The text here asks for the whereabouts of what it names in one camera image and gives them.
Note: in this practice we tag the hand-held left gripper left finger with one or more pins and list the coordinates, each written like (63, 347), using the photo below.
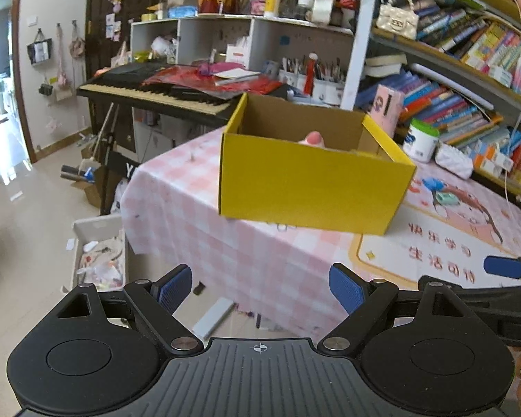
(176, 286)

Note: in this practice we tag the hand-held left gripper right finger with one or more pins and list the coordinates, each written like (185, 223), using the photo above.
(345, 289)

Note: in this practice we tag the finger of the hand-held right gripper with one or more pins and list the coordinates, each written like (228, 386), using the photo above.
(503, 266)

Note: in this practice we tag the yellow cardboard box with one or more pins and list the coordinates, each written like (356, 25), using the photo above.
(304, 182)

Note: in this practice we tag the pink plush toy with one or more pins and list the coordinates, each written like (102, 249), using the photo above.
(312, 140)

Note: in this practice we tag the pink checkered tablecloth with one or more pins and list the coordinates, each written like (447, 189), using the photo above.
(191, 208)

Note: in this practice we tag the white storage bin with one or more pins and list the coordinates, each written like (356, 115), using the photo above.
(80, 234)

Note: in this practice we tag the white quilted pouch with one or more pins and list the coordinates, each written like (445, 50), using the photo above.
(453, 161)

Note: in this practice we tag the cardboard box on floor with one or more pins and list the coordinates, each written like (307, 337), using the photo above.
(91, 186)

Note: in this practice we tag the white jar with green lid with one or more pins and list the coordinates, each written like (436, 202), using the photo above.
(419, 145)

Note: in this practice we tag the black keyboard stand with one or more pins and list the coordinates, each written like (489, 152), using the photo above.
(110, 147)

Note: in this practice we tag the row of colourful books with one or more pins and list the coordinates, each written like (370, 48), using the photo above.
(443, 104)

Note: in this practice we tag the pink cartoon dispenser box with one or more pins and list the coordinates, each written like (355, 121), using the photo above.
(386, 106)

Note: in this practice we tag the wooden bookshelf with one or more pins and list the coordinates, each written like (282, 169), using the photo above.
(460, 74)

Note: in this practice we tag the white pen holder with pens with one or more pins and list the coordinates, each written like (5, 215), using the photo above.
(330, 91)

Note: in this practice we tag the black electronic keyboard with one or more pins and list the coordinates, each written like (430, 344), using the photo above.
(126, 91)

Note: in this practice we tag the red cloth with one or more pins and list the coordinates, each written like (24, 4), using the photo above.
(173, 76)

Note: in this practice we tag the red tassel ornament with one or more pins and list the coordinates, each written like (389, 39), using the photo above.
(311, 74)

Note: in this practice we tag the white booklet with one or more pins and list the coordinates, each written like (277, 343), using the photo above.
(236, 76)

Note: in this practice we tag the magenta cloth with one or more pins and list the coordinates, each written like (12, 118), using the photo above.
(217, 67)

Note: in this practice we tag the stack of thick books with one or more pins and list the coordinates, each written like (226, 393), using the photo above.
(384, 64)

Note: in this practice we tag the row of slanted books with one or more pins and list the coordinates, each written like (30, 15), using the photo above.
(482, 39)

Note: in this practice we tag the small black hanging bag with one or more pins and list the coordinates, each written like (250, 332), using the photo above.
(45, 89)

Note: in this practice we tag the white paper gift bag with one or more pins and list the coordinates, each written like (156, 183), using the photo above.
(236, 54)

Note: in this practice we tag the white plastic bag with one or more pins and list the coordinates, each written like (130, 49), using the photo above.
(163, 45)

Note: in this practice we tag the white desktop shelf unit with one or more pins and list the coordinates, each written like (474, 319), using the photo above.
(265, 41)

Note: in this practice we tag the pink hanging bag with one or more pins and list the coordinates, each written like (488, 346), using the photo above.
(77, 45)

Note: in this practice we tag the black and white tote bag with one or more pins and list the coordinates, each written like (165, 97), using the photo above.
(40, 50)

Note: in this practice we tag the glass jar with white lid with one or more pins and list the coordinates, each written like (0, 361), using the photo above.
(304, 9)

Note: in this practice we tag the white ribbon roll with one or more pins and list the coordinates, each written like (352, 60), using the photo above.
(323, 2)

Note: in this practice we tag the white bottle with yellow label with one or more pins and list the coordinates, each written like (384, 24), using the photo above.
(272, 4)

